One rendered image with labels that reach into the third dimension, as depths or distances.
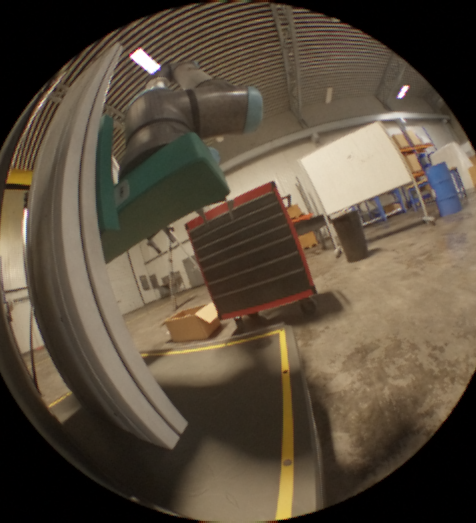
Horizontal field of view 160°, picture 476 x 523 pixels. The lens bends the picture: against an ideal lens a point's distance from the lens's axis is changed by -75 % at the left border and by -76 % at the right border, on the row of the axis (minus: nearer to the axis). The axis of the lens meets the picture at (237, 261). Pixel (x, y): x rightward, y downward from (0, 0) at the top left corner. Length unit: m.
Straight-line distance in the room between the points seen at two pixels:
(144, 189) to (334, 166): 3.21
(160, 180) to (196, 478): 0.37
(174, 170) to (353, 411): 0.70
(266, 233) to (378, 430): 1.07
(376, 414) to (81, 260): 0.70
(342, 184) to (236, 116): 2.92
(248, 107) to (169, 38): 7.67
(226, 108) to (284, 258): 0.87
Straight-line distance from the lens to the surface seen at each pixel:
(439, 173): 3.82
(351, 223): 2.27
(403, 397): 0.64
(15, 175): 8.78
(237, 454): 0.24
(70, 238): 0.23
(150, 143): 0.28
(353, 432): 0.58
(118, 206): 0.29
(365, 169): 3.30
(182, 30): 8.05
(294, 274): 1.08
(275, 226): 1.08
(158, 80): 0.96
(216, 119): 0.42
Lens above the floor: 0.52
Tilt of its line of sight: level
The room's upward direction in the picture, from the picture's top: 21 degrees counter-clockwise
